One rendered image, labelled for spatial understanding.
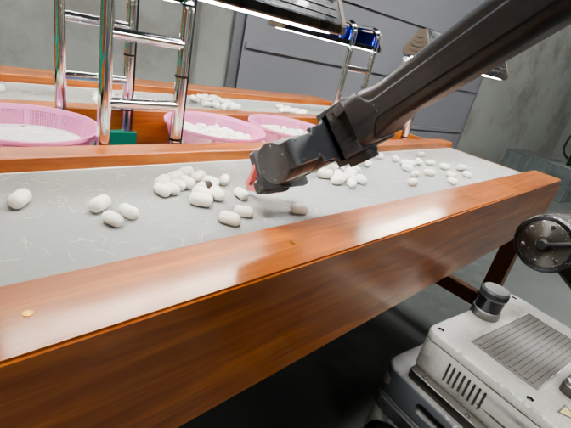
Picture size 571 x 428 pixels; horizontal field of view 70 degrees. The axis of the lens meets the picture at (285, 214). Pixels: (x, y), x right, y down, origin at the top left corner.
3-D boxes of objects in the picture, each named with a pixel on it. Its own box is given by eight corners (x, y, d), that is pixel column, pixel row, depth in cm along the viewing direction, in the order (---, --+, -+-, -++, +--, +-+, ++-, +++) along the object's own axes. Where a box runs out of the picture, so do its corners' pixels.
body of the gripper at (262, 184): (245, 154, 64) (275, 135, 59) (291, 152, 71) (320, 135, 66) (257, 193, 64) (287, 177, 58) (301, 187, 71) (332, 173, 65)
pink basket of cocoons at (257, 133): (275, 164, 118) (281, 132, 114) (225, 184, 95) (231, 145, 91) (200, 138, 127) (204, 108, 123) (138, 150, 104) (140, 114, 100)
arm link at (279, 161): (385, 152, 55) (358, 94, 55) (337, 171, 47) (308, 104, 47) (323, 181, 64) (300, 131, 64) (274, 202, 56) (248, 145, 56)
